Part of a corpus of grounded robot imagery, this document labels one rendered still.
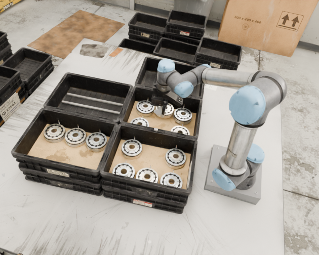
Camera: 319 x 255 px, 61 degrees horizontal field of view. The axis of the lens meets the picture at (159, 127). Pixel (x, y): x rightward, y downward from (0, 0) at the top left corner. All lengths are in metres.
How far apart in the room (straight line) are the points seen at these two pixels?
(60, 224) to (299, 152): 2.22
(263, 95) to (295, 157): 1.94
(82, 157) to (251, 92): 0.84
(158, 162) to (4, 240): 0.74
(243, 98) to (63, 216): 0.95
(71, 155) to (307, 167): 2.11
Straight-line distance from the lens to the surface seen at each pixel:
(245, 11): 3.95
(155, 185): 1.16
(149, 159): 1.35
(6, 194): 1.51
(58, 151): 1.41
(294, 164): 2.76
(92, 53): 2.21
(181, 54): 2.87
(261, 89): 0.94
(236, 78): 1.12
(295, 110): 3.30
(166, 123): 1.51
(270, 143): 1.79
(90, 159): 1.35
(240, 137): 1.04
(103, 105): 1.59
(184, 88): 1.18
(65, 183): 1.39
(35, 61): 2.78
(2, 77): 2.48
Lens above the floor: 1.94
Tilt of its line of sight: 49 degrees down
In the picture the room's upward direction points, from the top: 8 degrees clockwise
